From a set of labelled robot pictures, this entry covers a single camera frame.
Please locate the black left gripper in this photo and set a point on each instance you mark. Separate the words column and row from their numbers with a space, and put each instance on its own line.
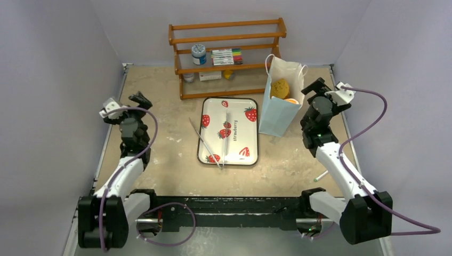
column 142, row 102

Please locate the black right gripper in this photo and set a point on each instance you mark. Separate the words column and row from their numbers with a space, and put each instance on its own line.
column 318, row 92

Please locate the light blue paper bag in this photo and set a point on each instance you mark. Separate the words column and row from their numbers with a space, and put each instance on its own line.
column 277, row 114

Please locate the metal tongs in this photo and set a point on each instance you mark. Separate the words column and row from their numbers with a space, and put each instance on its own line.
column 220, row 166

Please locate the orange fake bread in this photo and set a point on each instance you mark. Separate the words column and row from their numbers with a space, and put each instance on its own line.
column 293, row 101

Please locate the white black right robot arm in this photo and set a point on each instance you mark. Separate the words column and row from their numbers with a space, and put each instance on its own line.
column 361, row 214

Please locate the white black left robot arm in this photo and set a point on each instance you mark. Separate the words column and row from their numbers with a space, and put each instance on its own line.
column 104, row 217

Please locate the small white jar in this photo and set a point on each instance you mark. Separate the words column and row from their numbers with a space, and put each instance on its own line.
column 188, row 77

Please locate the white red small box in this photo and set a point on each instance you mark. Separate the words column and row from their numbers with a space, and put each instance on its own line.
column 210, row 75

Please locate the blue paint jar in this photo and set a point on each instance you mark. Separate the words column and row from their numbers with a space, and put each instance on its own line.
column 198, row 53

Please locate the orange wooden shelf rack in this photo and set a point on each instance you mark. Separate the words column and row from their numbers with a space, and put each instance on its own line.
column 281, row 32

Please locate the small yellow object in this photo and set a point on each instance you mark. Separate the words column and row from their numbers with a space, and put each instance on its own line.
column 228, row 74

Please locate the set of coloured markers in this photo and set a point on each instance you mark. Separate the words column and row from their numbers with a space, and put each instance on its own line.
column 226, row 57

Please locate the white green marker pen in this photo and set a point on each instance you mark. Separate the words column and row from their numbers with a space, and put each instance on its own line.
column 320, row 176

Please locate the strawberry print white tray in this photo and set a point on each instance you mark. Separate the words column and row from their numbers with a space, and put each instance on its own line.
column 237, row 119

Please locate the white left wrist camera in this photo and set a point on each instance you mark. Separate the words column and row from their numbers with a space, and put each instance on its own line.
column 111, row 109

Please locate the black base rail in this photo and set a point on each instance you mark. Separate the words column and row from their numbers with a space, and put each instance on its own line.
column 284, row 213

